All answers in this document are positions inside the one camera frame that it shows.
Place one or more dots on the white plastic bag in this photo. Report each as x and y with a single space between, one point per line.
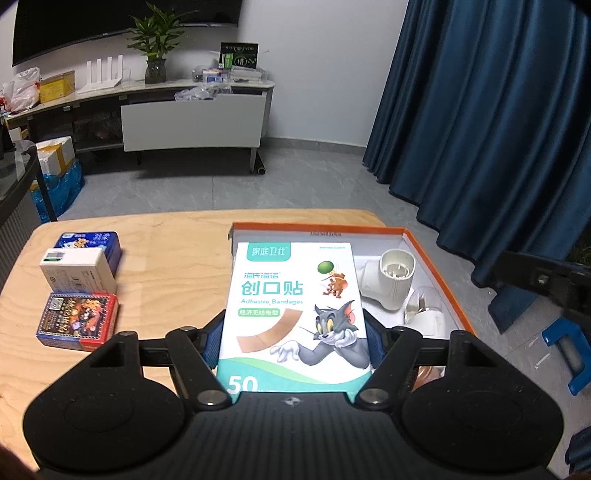
22 90

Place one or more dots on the black glass table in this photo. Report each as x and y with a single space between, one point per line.
18 203

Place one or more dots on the potted plant in glass vase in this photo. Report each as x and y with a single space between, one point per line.
156 50

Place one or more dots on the white box with barcode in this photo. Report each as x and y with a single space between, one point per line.
76 274

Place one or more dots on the orange-rimmed white cardboard box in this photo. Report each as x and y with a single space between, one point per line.
429 267

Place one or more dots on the white router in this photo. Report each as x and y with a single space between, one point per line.
99 81

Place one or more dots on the blue plastic bag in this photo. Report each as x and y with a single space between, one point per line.
57 191

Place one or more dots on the black television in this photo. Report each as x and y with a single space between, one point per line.
115 23

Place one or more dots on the clear plastic packets clutter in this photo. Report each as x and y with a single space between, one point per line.
217 83

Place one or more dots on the playing card box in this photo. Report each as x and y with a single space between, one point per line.
76 321

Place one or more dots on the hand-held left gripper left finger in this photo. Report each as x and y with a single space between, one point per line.
213 344

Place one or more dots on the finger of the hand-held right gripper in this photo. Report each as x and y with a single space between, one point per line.
554 284

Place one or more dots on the white tv cabinet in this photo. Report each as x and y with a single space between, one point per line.
189 122

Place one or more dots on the yellow box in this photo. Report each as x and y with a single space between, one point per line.
56 86

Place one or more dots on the blue plastic stool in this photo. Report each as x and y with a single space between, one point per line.
572 355

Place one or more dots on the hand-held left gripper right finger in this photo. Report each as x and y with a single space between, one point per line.
376 345

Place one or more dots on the white plug-in heater with bottle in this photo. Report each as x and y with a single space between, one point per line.
425 311

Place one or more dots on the black and green box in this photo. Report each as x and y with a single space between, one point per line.
239 56

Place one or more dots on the green cartoon bandage box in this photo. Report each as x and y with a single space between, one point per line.
286 314

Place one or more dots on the blue curtain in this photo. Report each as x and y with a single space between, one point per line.
485 115

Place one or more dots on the blue cartoon box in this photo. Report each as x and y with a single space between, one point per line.
99 242

